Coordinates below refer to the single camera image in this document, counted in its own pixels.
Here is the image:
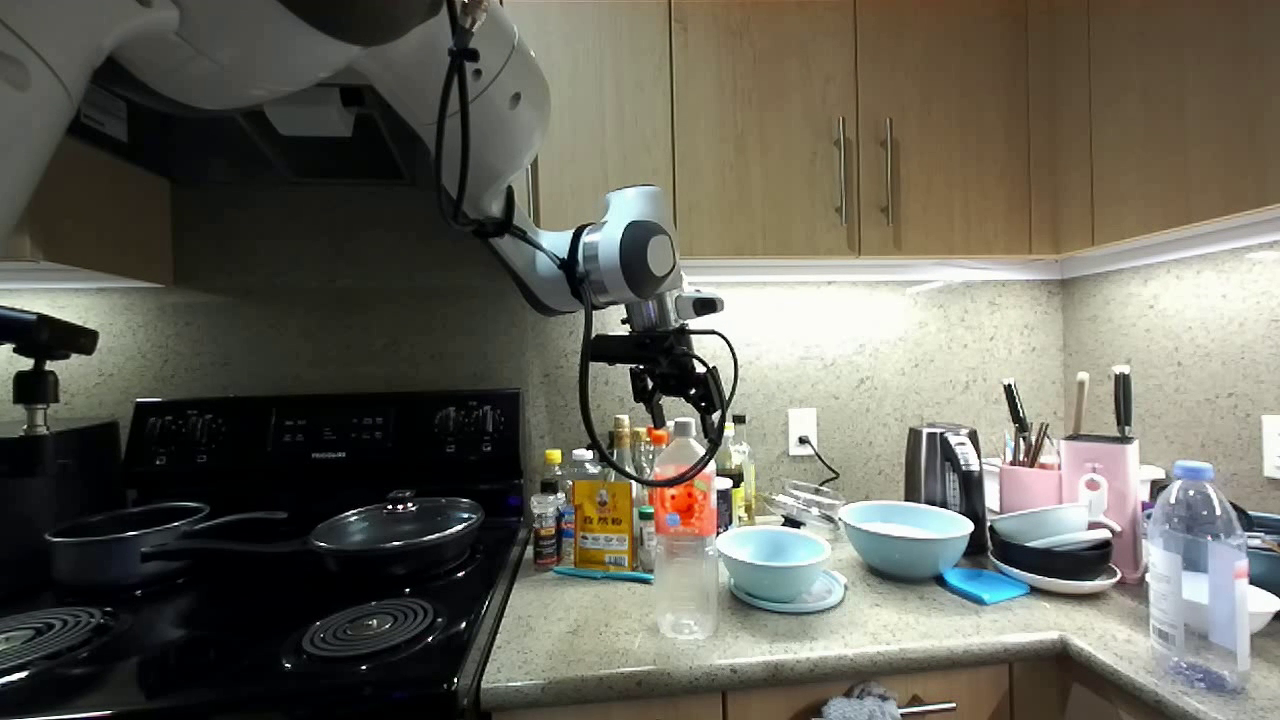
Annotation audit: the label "black camera on stand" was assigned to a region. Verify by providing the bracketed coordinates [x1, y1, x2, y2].
[0, 300, 103, 436]

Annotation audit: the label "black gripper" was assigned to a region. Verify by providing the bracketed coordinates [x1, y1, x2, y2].
[621, 325, 732, 436]

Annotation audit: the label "wooden upper cabinets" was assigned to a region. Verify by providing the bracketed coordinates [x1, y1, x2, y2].
[505, 0, 1280, 262]

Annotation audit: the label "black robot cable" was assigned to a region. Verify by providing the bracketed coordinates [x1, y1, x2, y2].
[431, 0, 743, 493]

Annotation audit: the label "under cabinet light strip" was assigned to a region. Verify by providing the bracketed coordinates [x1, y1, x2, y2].
[682, 257, 1065, 286]

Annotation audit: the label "light blue plate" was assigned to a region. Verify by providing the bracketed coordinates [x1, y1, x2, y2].
[725, 567, 853, 621]

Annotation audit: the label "pink knife block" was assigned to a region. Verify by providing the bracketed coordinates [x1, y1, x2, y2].
[1057, 433, 1145, 565]

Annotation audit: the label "pink utensil cup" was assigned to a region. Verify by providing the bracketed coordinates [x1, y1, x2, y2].
[997, 457, 1068, 514]

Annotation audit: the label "orange label plastic bottle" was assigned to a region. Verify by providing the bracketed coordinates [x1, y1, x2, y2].
[648, 412, 725, 646]

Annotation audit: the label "white bowl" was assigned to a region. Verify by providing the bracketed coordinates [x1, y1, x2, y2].
[1243, 579, 1280, 641]

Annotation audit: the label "black frying pan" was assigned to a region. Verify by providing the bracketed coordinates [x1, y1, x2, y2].
[134, 509, 486, 579]

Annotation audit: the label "glass pan lid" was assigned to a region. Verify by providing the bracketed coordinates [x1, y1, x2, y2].
[306, 488, 486, 552]

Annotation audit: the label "yellow cap bottle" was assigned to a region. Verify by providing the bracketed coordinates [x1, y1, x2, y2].
[531, 442, 572, 573]

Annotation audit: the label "grey dish cloth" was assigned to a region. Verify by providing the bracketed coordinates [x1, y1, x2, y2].
[813, 681, 907, 720]

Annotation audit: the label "small green cap bottle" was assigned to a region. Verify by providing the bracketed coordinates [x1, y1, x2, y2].
[631, 502, 665, 577]

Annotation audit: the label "large light blue bowl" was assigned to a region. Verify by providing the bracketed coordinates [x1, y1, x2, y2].
[837, 495, 979, 584]

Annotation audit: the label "pale yellow oil bottle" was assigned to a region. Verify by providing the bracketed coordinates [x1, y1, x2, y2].
[718, 412, 758, 528]

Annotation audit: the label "blue sponge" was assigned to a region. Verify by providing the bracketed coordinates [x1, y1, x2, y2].
[935, 565, 1034, 609]

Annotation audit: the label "grey range hood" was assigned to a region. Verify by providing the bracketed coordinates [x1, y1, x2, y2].
[22, 77, 542, 300]

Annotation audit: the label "dark teal bowl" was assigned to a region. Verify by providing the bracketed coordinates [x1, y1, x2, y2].
[1231, 495, 1280, 594]

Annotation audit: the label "clear blue cap water bottle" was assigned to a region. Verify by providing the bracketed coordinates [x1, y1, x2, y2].
[1138, 457, 1254, 694]

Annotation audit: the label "black electric stove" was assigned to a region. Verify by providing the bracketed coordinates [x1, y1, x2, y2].
[0, 388, 531, 720]

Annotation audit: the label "small light blue bowl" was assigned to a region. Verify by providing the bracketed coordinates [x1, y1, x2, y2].
[713, 525, 837, 609]

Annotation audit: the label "black saucepan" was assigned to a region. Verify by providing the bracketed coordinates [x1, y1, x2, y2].
[39, 495, 213, 591]

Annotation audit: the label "black electric kettle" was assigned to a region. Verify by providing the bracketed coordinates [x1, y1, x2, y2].
[899, 421, 992, 528]

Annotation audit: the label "stack of dark plates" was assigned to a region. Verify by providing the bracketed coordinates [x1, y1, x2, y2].
[983, 499, 1129, 599]

